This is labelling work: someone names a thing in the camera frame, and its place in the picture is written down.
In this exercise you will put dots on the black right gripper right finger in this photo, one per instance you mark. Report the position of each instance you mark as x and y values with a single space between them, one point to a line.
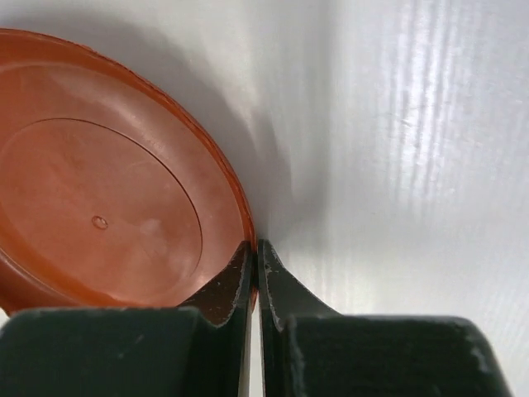
309 349

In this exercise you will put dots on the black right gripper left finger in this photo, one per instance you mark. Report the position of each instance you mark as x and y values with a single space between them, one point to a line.
199 348

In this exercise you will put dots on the red round plastic plate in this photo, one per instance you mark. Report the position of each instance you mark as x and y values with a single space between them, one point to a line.
111 193

